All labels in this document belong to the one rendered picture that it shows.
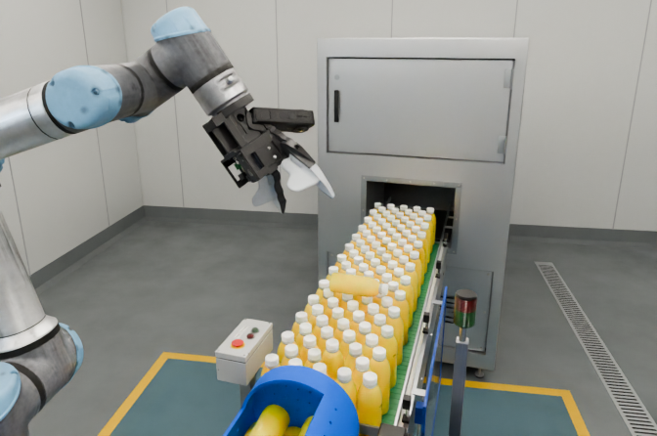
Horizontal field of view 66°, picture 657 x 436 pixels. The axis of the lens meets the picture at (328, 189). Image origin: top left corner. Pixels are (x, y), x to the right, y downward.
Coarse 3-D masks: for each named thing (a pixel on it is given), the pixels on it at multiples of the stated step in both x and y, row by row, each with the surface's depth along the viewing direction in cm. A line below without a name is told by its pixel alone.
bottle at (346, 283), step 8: (336, 280) 181; (344, 280) 181; (352, 280) 180; (360, 280) 180; (368, 280) 179; (376, 280) 181; (336, 288) 181; (344, 288) 180; (352, 288) 179; (360, 288) 178; (368, 288) 178; (376, 288) 178; (368, 296) 180
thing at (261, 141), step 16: (224, 112) 74; (240, 112) 77; (208, 128) 75; (224, 128) 76; (240, 128) 77; (256, 128) 78; (272, 128) 78; (224, 144) 76; (240, 144) 75; (256, 144) 75; (272, 144) 77; (224, 160) 78; (240, 160) 75; (256, 160) 75; (272, 160) 77; (240, 176) 79; (256, 176) 75
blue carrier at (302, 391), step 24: (264, 384) 119; (288, 384) 124; (312, 384) 116; (336, 384) 120; (264, 408) 128; (288, 408) 126; (312, 408) 124; (336, 408) 114; (240, 432) 122; (312, 432) 105; (336, 432) 110
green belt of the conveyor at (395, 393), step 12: (432, 252) 271; (432, 264) 256; (420, 288) 231; (420, 300) 221; (420, 312) 211; (408, 336) 194; (408, 348) 186; (408, 360) 180; (396, 384) 167; (396, 396) 161; (396, 408) 156; (384, 420) 151
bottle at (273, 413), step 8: (272, 408) 120; (280, 408) 120; (264, 416) 118; (272, 416) 117; (280, 416) 118; (288, 416) 121; (256, 424) 116; (264, 424) 115; (272, 424) 115; (280, 424) 117; (288, 424) 121; (256, 432) 113; (264, 432) 113; (272, 432) 114; (280, 432) 116
